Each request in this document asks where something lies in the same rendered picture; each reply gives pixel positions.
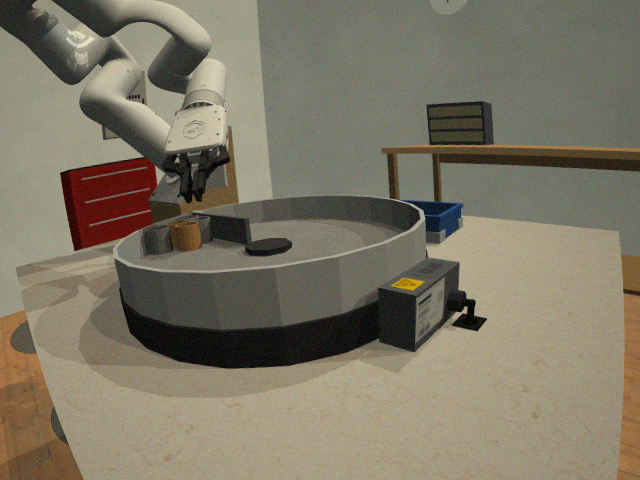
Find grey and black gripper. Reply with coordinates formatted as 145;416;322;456
162;100;230;203

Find bronze bushing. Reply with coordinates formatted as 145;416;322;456
165;220;187;248
175;221;202;252

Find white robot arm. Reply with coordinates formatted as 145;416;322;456
0;0;227;186

